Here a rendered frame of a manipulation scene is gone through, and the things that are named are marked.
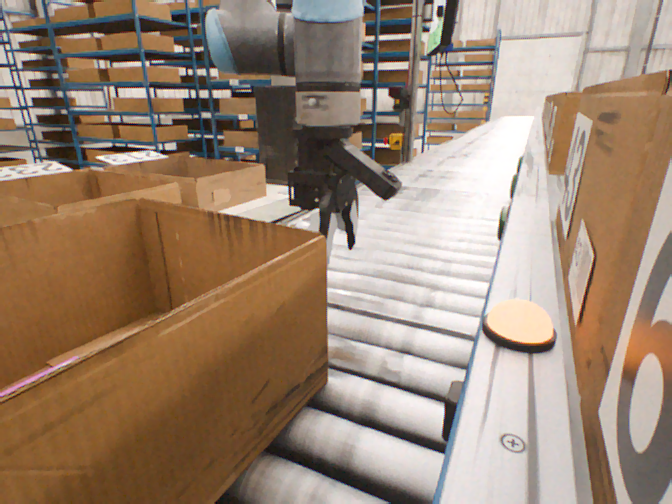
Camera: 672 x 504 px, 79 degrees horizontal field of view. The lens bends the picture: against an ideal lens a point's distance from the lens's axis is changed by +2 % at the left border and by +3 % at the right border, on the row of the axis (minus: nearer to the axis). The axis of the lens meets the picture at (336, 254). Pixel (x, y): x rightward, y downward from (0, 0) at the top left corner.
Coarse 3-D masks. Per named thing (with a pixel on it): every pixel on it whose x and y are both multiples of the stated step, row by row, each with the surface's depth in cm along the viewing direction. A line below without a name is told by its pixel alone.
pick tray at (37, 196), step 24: (0, 192) 98; (24, 192) 103; (48, 192) 107; (72, 192) 112; (96, 192) 116; (120, 192) 110; (144, 192) 90; (168, 192) 95; (0, 216) 88; (24, 216) 82
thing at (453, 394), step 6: (456, 384) 31; (450, 390) 31; (456, 390) 31; (450, 396) 30; (456, 396) 30; (444, 402) 31; (450, 402) 30; (456, 402) 30; (444, 408) 30; (450, 408) 30; (444, 414) 31; (450, 414) 30; (444, 420) 31; (450, 420) 30; (444, 426) 31; (450, 426) 30; (444, 432) 31; (450, 432) 31; (444, 438) 31
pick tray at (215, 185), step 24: (120, 168) 123; (144, 168) 130; (168, 168) 138; (192, 168) 139; (216, 168) 134; (240, 168) 129; (264, 168) 124; (192, 192) 103; (216, 192) 108; (240, 192) 116; (264, 192) 126
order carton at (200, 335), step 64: (0, 256) 40; (64, 256) 45; (128, 256) 52; (192, 256) 50; (256, 256) 44; (320, 256) 37; (0, 320) 41; (64, 320) 47; (128, 320) 54; (192, 320) 25; (256, 320) 31; (320, 320) 40; (0, 384) 42; (64, 384) 19; (128, 384) 22; (192, 384) 26; (256, 384) 32; (320, 384) 42; (0, 448) 17; (64, 448) 20; (128, 448) 23; (192, 448) 28; (256, 448) 34
